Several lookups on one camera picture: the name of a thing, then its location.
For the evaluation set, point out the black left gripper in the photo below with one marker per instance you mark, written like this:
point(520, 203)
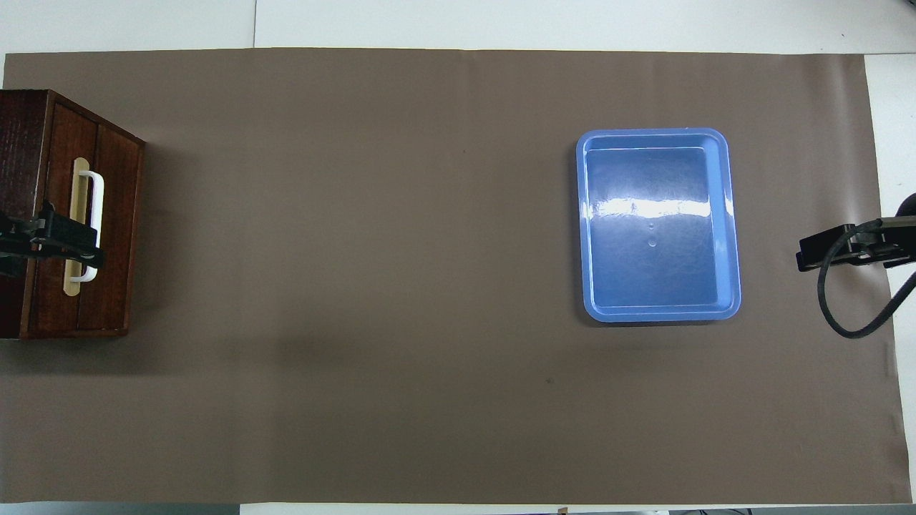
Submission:
point(41, 229)

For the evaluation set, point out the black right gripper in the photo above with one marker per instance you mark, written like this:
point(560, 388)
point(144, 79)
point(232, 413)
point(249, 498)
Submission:
point(884, 234)

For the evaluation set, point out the dark wooden drawer cabinet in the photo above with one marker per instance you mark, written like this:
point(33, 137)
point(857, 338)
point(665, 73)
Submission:
point(18, 143)

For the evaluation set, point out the blue plastic tray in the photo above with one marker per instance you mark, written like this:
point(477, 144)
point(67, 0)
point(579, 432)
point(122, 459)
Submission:
point(658, 265)

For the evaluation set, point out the brown table mat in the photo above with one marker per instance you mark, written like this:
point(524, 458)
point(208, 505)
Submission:
point(429, 286)

